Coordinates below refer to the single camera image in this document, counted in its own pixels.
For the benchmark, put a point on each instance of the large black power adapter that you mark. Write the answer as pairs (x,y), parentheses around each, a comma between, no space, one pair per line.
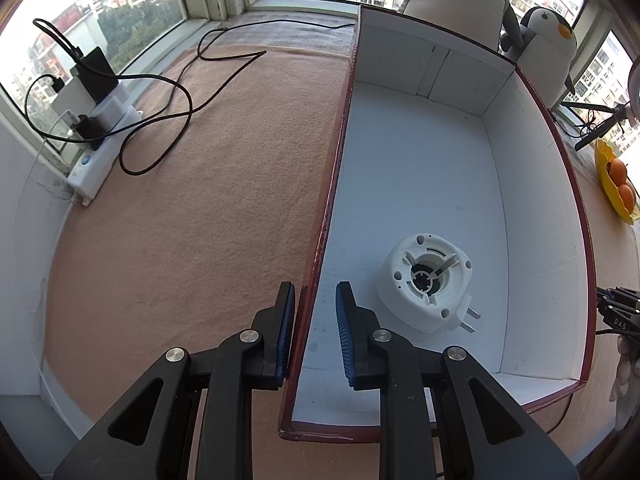
(97,75)

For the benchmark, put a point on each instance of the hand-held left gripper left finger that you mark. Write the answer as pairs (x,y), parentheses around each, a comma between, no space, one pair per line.
(285,332)

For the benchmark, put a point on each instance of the red box with white interior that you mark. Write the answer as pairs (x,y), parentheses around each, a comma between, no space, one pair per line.
(425,185)

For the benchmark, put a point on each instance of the orange fruit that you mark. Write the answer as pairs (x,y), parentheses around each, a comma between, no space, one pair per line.
(617,171)
(626,196)

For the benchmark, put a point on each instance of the white round plug-in device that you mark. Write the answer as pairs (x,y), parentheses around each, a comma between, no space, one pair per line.
(400,305)

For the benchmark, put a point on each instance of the black tripod stand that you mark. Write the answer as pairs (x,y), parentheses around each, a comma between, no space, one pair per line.
(600,127)

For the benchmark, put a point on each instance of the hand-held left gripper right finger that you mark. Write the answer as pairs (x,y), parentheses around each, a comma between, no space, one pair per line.
(345,332)

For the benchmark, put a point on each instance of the person's right hand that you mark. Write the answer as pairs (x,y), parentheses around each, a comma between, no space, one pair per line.
(622,370)

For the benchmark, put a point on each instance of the yellow fruit bowl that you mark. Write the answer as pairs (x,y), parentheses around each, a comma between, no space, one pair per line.
(607,190)

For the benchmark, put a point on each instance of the small black charger plug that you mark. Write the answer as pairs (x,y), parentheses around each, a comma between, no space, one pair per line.
(89,130)

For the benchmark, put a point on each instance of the white power strip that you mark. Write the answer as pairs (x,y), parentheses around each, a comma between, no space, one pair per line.
(92,172)

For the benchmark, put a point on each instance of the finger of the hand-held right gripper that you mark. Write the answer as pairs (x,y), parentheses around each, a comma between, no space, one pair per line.
(617,321)
(620,297)

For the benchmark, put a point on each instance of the peach blanket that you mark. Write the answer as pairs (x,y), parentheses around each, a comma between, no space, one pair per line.
(200,210)

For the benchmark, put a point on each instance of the small white charger plug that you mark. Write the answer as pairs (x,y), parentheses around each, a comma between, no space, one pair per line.
(112,110)

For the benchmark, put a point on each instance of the small penguin plush toy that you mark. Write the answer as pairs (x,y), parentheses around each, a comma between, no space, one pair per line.
(545,55)

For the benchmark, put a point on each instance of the large white power adapter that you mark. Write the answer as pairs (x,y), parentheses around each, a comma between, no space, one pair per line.
(72,102)

